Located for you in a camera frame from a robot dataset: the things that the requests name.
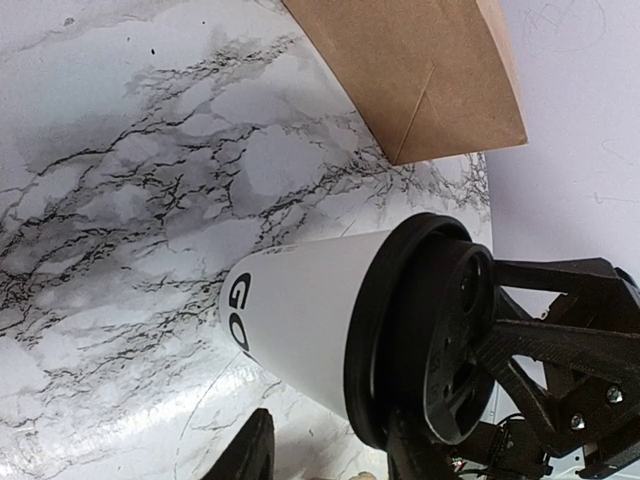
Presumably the single white paper cup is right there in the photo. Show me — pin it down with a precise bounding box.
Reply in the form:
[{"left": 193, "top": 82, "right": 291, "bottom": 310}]
[{"left": 219, "top": 231, "right": 389, "bottom": 417}]

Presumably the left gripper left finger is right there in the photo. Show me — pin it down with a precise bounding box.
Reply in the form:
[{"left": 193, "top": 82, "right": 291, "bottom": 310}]
[{"left": 204, "top": 408, "right": 275, "bottom": 480}]

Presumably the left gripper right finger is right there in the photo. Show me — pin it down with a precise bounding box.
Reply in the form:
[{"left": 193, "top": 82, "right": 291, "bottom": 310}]
[{"left": 387, "top": 404, "right": 450, "bottom": 480}]

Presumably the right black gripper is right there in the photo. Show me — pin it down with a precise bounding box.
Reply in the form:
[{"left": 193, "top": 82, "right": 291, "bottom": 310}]
[{"left": 474, "top": 258, "right": 639, "bottom": 479}]

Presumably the brown paper bag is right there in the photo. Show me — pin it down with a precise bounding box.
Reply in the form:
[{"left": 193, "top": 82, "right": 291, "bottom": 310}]
[{"left": 285, "top": 0, "right": 527, "bottom": 165}]

